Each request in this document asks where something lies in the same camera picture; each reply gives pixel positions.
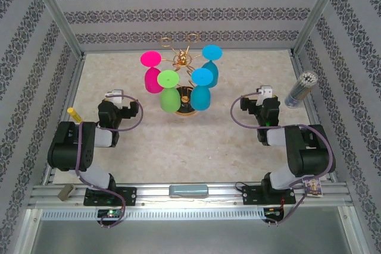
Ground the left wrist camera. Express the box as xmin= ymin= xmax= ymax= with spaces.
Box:
xmin=104 ymin=89 xmax=124 ymax=109

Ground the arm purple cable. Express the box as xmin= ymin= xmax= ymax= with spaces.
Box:
xmin=74 ymin=95 xmax=144 ymax=228
xmin=232 ymin=92 xmax=336 ymax=225

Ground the small circuit board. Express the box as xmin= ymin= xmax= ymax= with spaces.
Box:
xmin=263 ymin=208 xmax=283 ymax=218
xmin=98 ymin=209 xmax=123 ymax=219

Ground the pink wine glass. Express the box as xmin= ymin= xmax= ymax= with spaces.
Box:
xmin=140 ymin=51 xmax=163 ymax=93

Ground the blue playing card box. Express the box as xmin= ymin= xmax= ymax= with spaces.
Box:
xmin=302 ymin=177 xmax=322 ymax=197

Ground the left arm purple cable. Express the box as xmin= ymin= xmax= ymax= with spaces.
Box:
xmin=74 ymin=95 xmax=144 ymax=228

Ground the grey-blue oblong case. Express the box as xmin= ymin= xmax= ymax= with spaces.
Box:
xmin=168 ymin=184 xmax=208 ymax=198

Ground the aluminium frame post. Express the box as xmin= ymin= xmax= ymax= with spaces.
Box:
xmin=28 ymin=0 xmax=84 ymax=57
xmin=292 ymin=0 xmax=348 ymax=57

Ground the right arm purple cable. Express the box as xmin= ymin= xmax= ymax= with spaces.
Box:
xmin=232 ymin=92 xmax=336 ymax=225

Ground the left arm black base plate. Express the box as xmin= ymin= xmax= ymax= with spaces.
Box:
xmin=84 ymin=186 xmax=137 ymax=206

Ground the blue wine glass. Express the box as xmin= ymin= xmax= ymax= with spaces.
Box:
xmin=190 ymin=68 xmax=214 ymax=111
xmin=201 ymin=45 xmax=223 ymax=89

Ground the yellow marker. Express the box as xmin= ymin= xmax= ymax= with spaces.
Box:
xmin=67 ymin=107 xmax=84 ymax=124

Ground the aluminium mounting rail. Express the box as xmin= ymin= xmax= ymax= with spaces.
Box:
xmin=28 ymin=184 xmax=355 ymax=207

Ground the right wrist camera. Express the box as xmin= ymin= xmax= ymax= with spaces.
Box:
xmin=256 ymin=85 xmax=274 ymax=99

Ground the gold wire wine glass rack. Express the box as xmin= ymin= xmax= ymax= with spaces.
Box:
xmin=159 ymin=33 xmax=209 ymax=117

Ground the slotted white cable duct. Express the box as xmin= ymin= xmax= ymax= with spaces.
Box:
xmin=40 ymin=208 xmax=266 ymax=221

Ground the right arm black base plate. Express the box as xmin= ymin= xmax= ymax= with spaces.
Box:
xmin=241 ymin=184 xmax=296 ymax=206

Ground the clear tube of pencils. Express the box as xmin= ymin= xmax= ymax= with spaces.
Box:
xmin=285 ymin=70 xmax=318 ymax=108

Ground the green wine glass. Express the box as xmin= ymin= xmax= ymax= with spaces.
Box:
xmin=157 ymin=70 xmax=181 ymax=114

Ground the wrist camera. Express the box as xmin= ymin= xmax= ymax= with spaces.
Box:
xmin=256 ymin=85 xmax=274 ymax=99
xmin=104 ymin=89 xmax=124 ymax=109

